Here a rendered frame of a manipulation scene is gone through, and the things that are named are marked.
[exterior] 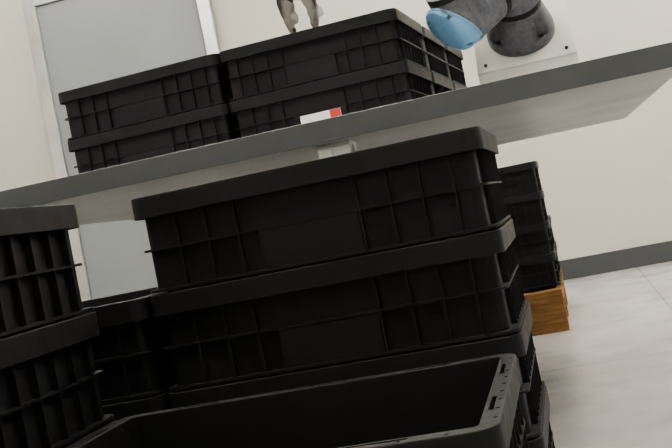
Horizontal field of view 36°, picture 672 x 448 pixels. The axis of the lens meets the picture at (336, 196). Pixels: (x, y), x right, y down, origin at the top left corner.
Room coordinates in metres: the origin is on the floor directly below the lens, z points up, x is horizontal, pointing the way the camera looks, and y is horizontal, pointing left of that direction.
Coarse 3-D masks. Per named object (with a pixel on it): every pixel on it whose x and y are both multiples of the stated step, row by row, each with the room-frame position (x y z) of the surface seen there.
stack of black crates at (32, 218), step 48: (0, 240) 0.91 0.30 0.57; (48, 240) 0.98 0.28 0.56; (0, 288) 0.89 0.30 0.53; (48, 288) 0.97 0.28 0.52; (0, 336) 0.86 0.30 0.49; (48, 336) 0.94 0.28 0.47; (0, 384) 0.87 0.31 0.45; (48, 384) 0.94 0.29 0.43; (96, 384) 1.03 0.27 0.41; (0, 432) 0.84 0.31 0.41; (48, 432) 0.91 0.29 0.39
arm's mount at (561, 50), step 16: (544, 0) 2.37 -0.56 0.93; (560, 0) 2.36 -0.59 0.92; (560, 16) 2.32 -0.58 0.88; (560, 32) 2.29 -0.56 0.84; (480, 48) 2.33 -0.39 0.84; (544, 48) 2.27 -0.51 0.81; (560, 48) 2.25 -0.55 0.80; (480, 64) 2.30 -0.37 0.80; (496, 64) 2.28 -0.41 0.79; (512, 64) 2.27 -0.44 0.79; (528, 64) 2.26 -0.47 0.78; (544, 64) 2.25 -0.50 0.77; (560, 64) 2.24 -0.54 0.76; (480, 80) 2.28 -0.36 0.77; (496, 80) 2.28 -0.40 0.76
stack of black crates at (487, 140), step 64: (192, 192) 1.13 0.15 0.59; (256, 192) 1.12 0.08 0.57; (320, 192) 1.11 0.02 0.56; (384, 192) 1.10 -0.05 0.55; (448, 192) 1.09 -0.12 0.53; (192, 256) 1.15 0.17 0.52; (256, 256) 1.13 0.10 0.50; (320, 256) 1.11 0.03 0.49; (384, 256) 1.09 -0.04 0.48; (448, 256) 1.08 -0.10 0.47; (512, 256) 1.25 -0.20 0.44; (192, 320) 1.15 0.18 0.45; (256, 320) 1.13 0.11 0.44; (320, 320) 1.11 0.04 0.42; (384, 320) 1.11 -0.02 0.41; (448, 320) 1.08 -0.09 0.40; (512, 320) 1.12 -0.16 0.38; (192, 384) 1.15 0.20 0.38; (256, 384) 1.13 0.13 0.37
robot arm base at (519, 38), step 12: (540, 0) 2.24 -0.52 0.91; (528, 12) 2.21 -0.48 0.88; (540, 12) 2.24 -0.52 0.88; (504, 24) 2.24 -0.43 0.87; (516, 24) 2.23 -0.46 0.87; (528, 24) 2.23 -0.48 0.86; (540, 24) 2.25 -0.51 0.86; (552, 24) 2.28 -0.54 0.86; (492, 36) 2.29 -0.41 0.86; (504, 36) 2.26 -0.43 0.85; (516, 36) 2.25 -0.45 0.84; (528, 36) 2.24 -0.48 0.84; (540, 36) 2.27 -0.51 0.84; (552, 36) 2.28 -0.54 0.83; (492, 48) 2.31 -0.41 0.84; (504, 48) 2.27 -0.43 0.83; (516, 48) 2.26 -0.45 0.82; (528, 48) 2.26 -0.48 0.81; (540, 48) 2.27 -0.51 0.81
